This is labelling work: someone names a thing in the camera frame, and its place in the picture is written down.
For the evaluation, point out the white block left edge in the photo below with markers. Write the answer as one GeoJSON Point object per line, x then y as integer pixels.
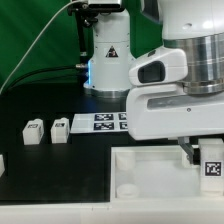
{"type": "Point", "coordinates": [2, 166]}

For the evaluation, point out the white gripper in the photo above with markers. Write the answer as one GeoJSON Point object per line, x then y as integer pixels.
{"type": "Point", "coordinates": [165, 111]}

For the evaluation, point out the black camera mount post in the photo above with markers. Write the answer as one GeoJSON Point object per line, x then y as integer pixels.
{"type": "Point", "coordinates": [85, 18]}

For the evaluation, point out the tag sheet white plate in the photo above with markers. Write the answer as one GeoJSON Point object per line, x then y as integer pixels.
{"type": "Point", "coordinates": [99, 123]}

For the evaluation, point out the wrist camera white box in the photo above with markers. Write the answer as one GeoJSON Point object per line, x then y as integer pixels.
{"type": "Point", "coordinates": [159, 66]}

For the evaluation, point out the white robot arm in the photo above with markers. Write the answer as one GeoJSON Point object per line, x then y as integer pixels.
{"type": "Point", "coordinates": [194, 26]}

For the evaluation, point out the white square tabletop part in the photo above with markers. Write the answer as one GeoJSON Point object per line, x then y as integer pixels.
{"type": "Point", "coordinates": [156, 172]}

